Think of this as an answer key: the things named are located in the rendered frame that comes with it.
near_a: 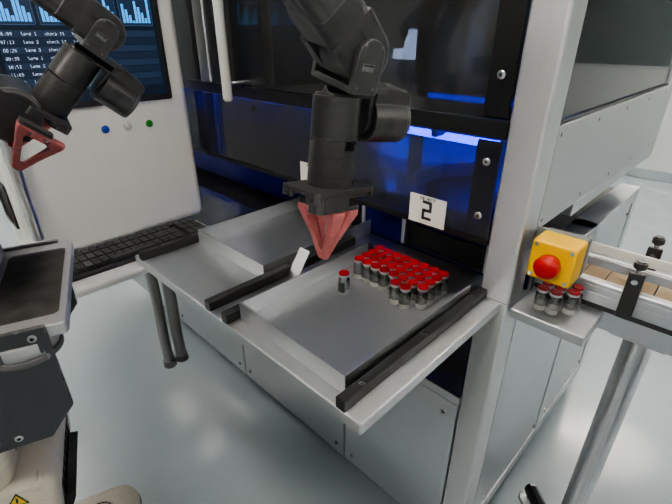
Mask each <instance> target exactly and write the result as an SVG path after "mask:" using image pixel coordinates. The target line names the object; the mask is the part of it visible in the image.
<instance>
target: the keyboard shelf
mask: <svg viewBox="0 0 672 504"><path fill-rule="evenodd" d="M146 273H149V272H148V271H147V270H145V269H144V268H143V267H142V266H140V265H139V264H138V263H137V262H136V261H135V262H132V263H129V264H126V265H123V266H120V267H117V268H114V269H111V270H108V271H105V272H102V273H99V274H96V275H93V276H90V277H87V278H84V279H81V280H78V281H76V282H73V283H72V286H73V289H74V293H75V296H76V299H77V298H80V297H83V296H86V295H88V294H91V293H94V292H97V291H99V290H102V289H105V288H108V287H110V286H113V285H116V284H119V283H121V282H124V281H127V280H130V279H132V278H135V277H138V276H141V275H143V274H146Z"/></svg>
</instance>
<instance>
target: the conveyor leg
mask: <svg viewBox="0 0 672 504"><path fill-rule="evenodd" d="M609 333H610V332H609ZM610 334H612V335H615V334H613V333H610ZM615 336H617V337H620V338H622V339H623V340H622V342H621V345H620V348H619V351H618V353H617V356H616V359H615V361H614V364H613V367H612V369H611V372H610V375H609V377H608V380H607V383H606V385H605V388H604V391H603V393H602V396H601V399H600V401H599V404H598V407H597V409H596V412H595V415H594V417H593V420H592V423H591V425H590V428H589V431H588V433H587V436H586V439H585V442H584V444H583V447H582V450H581V452H580V455H579V458H578V460H577V463H576V466H575V468H574V471H573V474H572V476H571V479H570V482H569V484H568V487H567V490H566V492H565V495H564V498H563V500H562V503H561V504H589V501H590V499H591V497H592V494H593V492H594V489H595V487H596V485H597V482H598V480H599V478H600V475H601V473H602V470H603V468H604V466H605V463H606V461H607V458H608V456H609V454H610V451H611V449H612V446H613V444H614V442H615V439H616V437H617V435H618V432H619V430H620V427H621V425H622V423H623V420H624V418H625V415H626V413H627V411H628V408H629V406H630V404H631V401H632V399H633V396H634V394H635V392H636V389H637V387H638V384H639V382H640V380H641V377H642V375H643V372H644V370H645V368H646V365H647V363H648V361H649V358H650V356H651V353H652V351H656V352H658V353H661V354H663V355H665V354H664V353H662V352H659V351H657V350H654V349H651V348H649V347H646V346H644V345H641V344H639V343H636V342H633V341H631V340H628V339H626V338H623V337H621V336H618V335H615Z"/></svg>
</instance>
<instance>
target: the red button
mask: <svg viewBox="0 0 672 504"><path fill-rule="evenodd" d="M533 270H534V272H535V274H536V275H537V276H538V277H539V278H541V279H544V280H551V279H553V278H555V277H556V276H557V275H558V274H559V273H560V271H561V264H560V262H559V260H558V259H557V258H556V257H554V256H552V255H547V254H546V255H542V256H540V257H539V258H537V259H536V260H535V261H534V263H533Z"/></svg>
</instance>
